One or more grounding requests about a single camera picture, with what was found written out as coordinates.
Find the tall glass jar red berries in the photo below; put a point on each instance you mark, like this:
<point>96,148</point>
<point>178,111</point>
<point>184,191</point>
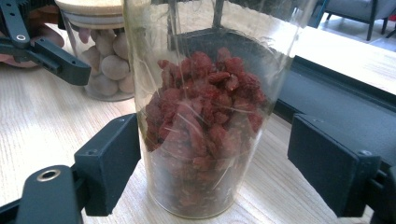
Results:
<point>202,109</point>

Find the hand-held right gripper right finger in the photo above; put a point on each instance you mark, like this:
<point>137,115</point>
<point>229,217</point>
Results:
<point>323,168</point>

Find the black metal shelf rack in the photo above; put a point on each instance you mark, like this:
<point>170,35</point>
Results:
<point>336,102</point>

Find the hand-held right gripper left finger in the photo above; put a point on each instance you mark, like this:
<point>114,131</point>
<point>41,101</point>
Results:
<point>107,161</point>

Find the grey armchair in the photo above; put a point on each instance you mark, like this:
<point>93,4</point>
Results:
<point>358,7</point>

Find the short glass jar round nuts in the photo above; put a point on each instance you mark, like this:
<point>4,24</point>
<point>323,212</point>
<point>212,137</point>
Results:
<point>113,67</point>

